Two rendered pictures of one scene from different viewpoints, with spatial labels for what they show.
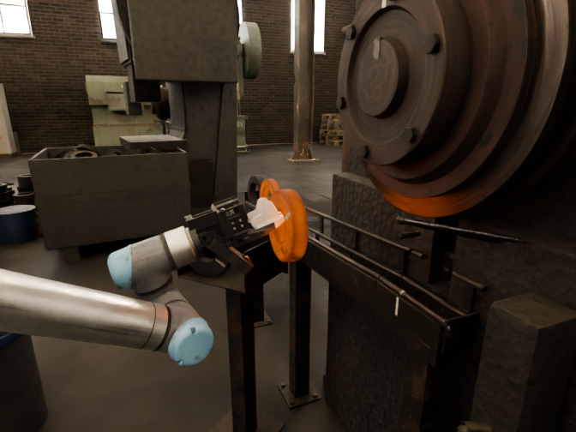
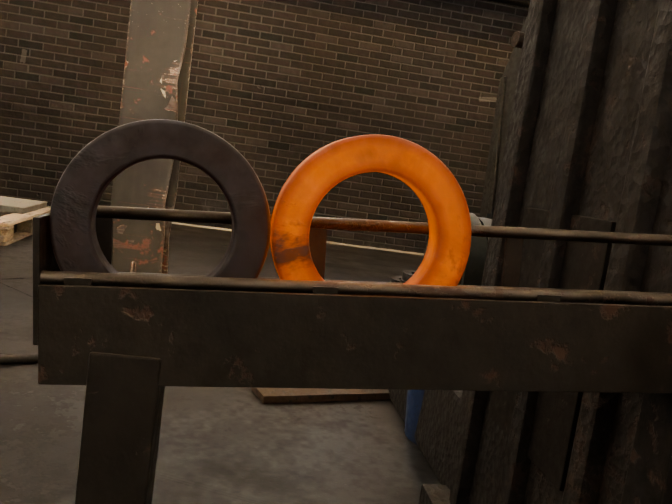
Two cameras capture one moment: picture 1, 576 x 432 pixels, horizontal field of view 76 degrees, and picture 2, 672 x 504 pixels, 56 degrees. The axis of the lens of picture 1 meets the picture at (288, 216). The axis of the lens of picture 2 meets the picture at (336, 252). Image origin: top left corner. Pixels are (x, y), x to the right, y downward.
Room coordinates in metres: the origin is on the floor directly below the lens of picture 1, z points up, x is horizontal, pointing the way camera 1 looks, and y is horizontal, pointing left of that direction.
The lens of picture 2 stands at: (1.41, 0.66, 0.74)
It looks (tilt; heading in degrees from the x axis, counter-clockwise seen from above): 7 degrees down; 283
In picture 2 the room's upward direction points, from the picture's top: 8 degrees clockwise
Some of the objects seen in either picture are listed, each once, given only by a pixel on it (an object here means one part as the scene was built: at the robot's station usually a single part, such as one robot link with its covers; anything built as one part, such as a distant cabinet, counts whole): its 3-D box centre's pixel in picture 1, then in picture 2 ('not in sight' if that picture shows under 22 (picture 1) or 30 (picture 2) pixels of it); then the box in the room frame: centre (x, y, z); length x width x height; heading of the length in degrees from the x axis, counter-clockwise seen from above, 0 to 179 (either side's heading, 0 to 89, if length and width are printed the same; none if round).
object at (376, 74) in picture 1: (388, 79); not in sight; (0.64, -0.17, 1.11); 0.28 x 0.06 x 0.28; 22
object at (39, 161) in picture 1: (117, 192); not in sight; (2.98, 1.40, 0.39); 1.03 x 0.83 x 0.79; 116
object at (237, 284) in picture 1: (236, 339); not in sight; (1.02, 0.16, 0.36); 0.26 x 0.20 x 0.72; 57
